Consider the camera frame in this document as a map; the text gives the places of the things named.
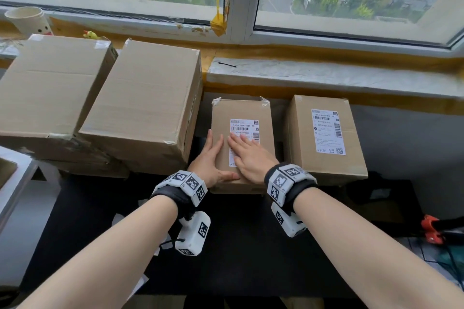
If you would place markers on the wristband with marker tags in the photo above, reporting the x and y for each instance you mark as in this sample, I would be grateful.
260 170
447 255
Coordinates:
286 180
185 184

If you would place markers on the person's right forearm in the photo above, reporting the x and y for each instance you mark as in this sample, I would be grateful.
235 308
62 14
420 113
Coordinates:
362 243

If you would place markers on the person's left forearm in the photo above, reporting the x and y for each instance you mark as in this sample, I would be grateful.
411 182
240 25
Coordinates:
108 258

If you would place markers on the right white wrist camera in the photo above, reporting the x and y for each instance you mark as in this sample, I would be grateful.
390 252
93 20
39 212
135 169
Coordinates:
290 223

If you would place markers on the right wristband with marker tags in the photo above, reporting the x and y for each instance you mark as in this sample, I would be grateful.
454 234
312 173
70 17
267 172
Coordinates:
286 180

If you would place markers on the person's right middle finger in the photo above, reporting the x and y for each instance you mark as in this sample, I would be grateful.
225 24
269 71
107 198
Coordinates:
239 144

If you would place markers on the person's right hand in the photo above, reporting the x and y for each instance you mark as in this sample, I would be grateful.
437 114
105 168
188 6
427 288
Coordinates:
255 162

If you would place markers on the white side table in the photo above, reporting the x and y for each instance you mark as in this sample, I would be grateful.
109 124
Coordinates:
16 189

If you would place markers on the left wristband with marker tags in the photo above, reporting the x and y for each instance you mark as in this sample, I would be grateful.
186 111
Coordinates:
185 184

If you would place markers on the white paper cup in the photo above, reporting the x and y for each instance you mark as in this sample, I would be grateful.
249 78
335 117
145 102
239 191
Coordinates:
29 21

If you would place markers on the medium labelled cardboard box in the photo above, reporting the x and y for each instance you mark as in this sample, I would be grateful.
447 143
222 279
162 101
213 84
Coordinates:
326 160

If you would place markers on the large plain cardboard box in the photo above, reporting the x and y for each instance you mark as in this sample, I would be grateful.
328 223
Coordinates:
145 102

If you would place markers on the white paper scrap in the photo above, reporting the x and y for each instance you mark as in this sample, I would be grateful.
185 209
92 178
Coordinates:
116 219

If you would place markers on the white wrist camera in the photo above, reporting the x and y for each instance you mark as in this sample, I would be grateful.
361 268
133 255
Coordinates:
290 223
194 232

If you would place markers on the black hairpin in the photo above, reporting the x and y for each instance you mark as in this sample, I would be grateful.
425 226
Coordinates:
226 64

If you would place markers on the person's left hand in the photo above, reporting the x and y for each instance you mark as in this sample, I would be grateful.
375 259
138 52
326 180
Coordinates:
203 167

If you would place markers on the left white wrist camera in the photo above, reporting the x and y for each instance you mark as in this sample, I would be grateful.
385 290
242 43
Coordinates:
194 232

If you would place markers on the orange and black clamp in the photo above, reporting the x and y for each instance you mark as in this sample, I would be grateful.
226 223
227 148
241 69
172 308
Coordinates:
433 229

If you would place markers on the person's right little finger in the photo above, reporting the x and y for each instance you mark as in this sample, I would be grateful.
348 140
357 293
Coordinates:
256 146

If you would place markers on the person's left thumb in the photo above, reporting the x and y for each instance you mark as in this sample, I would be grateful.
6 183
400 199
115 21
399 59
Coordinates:
228 176

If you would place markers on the green cutting mat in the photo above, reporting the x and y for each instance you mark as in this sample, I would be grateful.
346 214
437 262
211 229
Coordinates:
447 261

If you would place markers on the yellow duck toy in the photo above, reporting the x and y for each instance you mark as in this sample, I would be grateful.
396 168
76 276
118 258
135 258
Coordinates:
90 34

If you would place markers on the flat cardboard box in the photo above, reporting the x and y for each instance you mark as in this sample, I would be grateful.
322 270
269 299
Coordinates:
94 169

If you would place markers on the small labelled cardboard box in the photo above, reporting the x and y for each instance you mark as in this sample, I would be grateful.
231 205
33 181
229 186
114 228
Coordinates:
241 113

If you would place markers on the large taped cardboard box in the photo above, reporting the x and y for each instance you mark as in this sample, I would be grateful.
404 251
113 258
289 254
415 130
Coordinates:
47 84

